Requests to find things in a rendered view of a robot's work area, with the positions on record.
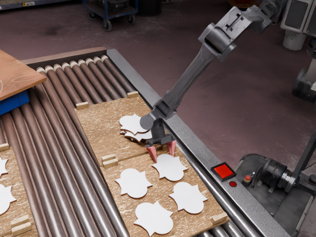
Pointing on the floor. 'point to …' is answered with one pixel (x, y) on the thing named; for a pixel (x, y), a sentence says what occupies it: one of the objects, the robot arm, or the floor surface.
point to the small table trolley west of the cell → (93, 12)
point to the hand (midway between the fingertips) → (163, 158)
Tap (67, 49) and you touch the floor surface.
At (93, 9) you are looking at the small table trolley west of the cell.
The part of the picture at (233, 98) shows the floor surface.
